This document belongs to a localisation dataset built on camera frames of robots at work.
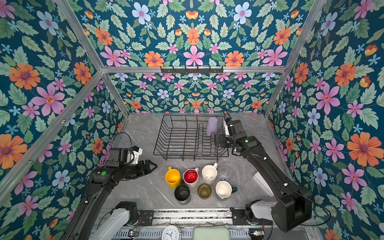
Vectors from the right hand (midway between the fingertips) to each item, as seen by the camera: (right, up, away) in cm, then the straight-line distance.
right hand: (223, 137), depth 80 cm
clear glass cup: (+1, -20, 0) cm, 20 cm away
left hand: (-35, -13, -8) cm, 38 cm away
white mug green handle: (+1, -29, +2) cm, 29 cm away
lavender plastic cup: (-5, +6, +16) cm, 18 cm away
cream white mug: (-7, -21, +6) cm, 23 cm away
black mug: (-22, -30, 0) cm, 37 cm away
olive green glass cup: (-10, -30, +1) cm, 32 cm away
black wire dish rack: (-19, -1, +24) cm, 31 cm away
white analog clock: (-25, -43, -13) cm, 51 cm away
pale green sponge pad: (-7, -43, -13) cm, 46 cm away
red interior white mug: (-18, -23, +6) cm, 30 cm away
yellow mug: (-28, -24, +5) cm, 37 cm away
